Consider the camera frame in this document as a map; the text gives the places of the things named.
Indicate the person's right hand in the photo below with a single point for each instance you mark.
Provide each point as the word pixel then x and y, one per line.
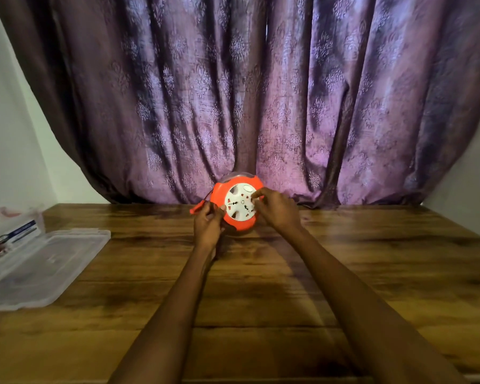
pixel 278 211

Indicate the person's left hand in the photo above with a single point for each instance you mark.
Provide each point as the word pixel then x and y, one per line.
pixel 207 229

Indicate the person's left fingers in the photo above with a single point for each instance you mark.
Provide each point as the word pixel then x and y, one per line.
pixel 216 211

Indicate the person's right thumb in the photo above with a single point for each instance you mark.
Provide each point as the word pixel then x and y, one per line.
pixel 260 207

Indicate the person's left forearm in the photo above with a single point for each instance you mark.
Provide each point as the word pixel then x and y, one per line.
pixel 172 319

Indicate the person's right forearm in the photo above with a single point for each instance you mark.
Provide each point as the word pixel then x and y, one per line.
pixel 356 311

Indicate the purple patterned curtain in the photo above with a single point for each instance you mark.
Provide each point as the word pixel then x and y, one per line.
pixel 256 95

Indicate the clear plastic container lid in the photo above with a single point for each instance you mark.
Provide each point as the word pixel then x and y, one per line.
pixel 40 267

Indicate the clear plastic storage box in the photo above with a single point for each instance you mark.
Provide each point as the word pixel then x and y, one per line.
pixel 8 235

